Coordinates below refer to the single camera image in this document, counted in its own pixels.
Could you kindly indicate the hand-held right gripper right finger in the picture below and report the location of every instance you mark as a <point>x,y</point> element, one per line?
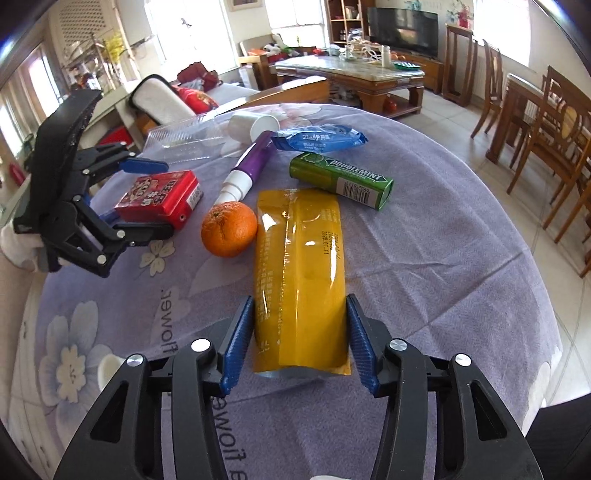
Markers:
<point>362,350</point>

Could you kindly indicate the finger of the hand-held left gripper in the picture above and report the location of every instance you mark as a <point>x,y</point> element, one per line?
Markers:
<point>138,233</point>
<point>145,165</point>

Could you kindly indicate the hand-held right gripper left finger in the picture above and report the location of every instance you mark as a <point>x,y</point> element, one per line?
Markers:
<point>234,344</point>

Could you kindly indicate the red printed carton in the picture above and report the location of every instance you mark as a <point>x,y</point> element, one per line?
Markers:
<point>157,198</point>

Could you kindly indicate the yellow plastic pouch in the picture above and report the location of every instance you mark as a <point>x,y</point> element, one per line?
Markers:
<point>300,277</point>

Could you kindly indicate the person's left hand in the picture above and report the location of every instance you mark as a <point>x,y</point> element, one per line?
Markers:
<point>18,249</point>

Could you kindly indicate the clear plastic tray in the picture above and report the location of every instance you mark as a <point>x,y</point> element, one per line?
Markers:
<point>184,138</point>

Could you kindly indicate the white padded bag black rim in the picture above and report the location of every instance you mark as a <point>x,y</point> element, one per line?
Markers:
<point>154,97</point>

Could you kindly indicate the red cushion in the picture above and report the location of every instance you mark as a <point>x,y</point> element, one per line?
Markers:
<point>196,100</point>

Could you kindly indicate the orange fruit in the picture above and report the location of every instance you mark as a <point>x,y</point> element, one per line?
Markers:
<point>229,228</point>

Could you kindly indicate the metal plant rack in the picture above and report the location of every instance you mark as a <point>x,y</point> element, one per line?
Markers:
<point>99,60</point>

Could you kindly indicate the red bag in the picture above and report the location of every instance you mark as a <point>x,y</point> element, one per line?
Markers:
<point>201,76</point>

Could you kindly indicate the purple floral tablecloth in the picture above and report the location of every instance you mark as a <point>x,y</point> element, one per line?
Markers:
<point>438,277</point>

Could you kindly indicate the purple white tube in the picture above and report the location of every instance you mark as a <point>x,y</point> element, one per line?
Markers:
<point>254,161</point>

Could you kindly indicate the white paper cup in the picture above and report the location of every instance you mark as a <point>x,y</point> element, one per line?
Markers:
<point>251,125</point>

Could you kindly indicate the white lattice cabinet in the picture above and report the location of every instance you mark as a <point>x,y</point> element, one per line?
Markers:
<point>78,23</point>

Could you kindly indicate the wooden armchair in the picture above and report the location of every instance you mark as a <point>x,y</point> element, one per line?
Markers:
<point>256,60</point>

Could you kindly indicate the green gum box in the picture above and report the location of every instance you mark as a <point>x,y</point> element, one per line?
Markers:
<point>341,177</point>

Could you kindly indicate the blue wet wipe packet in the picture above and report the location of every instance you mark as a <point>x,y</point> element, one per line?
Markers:
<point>318,137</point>

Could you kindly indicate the window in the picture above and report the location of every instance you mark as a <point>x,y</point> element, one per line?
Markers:
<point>298,18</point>
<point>501,27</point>

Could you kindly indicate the wooden coffee table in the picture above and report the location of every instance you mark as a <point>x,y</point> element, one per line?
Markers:
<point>351,74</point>

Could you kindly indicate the wooden shelf unit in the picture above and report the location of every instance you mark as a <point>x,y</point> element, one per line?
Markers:
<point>346,23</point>

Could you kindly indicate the wooden dining chair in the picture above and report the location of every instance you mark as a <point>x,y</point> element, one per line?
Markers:
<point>558,124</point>
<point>489,87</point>
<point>577,212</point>

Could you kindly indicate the white bottle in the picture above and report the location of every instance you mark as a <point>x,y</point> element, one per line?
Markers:
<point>386,54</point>

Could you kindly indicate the green tray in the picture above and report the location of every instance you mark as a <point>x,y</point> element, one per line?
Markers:
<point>410,65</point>

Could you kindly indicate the wooden television stand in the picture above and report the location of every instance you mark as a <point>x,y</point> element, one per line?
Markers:
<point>431,71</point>

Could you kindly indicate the black television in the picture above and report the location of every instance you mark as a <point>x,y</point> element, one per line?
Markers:
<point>401,30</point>

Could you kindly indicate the wooden dining table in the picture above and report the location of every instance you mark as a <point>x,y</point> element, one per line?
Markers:
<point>519,97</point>

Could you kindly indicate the tall wooden plant stand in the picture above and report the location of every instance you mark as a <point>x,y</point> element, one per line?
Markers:
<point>459,64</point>

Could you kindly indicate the red flower vase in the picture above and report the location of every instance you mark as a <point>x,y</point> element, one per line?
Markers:
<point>463,18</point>

